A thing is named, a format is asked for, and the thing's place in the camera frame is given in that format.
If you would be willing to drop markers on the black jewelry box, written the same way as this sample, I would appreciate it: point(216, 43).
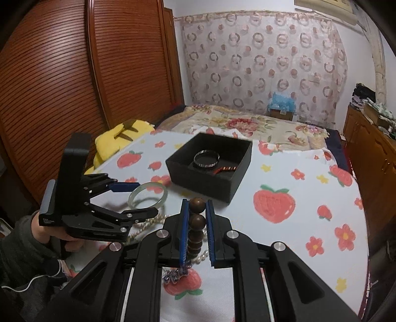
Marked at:
point(201, 184)

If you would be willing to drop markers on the beige tied window curtain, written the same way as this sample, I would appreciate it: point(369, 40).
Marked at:
point(378, 62)

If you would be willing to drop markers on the dark blue mattress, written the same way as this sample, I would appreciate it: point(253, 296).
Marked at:
point(338, 148)

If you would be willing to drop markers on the strawberry print bed sheet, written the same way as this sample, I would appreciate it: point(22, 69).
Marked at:
point(294, 235)

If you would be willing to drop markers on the pile of folded clothes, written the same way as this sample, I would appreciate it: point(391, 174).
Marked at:
point(363, 94)

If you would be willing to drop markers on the person's left hand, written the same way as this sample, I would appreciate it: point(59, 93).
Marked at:
point(41, 229)

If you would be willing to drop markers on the open box with cloth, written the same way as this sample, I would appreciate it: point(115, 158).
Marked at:
point(379, 111)

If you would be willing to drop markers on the wooden side cabinet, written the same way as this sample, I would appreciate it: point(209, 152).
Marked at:
point(376, 161)

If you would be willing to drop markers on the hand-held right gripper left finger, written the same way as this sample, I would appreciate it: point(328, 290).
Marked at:
point(184, 235)

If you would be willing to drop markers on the brown slatted wardrobe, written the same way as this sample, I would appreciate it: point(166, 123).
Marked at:
point(62, 80)

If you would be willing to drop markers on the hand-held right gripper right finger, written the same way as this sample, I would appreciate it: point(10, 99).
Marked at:
point(210, 235)

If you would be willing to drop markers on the circle pattern sheer curtain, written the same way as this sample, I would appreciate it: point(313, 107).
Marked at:
point(263, 62)

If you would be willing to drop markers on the small cardboard box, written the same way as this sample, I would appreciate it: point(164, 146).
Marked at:
point(283, 115)

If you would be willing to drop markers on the purple beaded hair comb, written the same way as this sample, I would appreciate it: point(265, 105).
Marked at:
point(176, 276)

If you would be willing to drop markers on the silver metal bangle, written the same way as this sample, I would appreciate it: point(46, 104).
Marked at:
point(198, 164)

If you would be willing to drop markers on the person's left forearm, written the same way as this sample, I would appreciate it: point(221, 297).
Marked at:
point(24, 266)

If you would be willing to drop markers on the yellow plush toy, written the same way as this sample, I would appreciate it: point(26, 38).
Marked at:
point(108, 144)

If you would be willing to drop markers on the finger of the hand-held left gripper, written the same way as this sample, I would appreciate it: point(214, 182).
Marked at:
point(123, 186)
point(136, 214)

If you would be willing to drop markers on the blue plastic bag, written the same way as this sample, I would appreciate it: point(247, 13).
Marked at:
point(283, 100)

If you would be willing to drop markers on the floral blanket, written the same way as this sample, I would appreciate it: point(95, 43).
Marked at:
point(235, 122)

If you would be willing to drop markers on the pale green jade bangle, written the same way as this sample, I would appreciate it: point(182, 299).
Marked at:
point(164, 195)

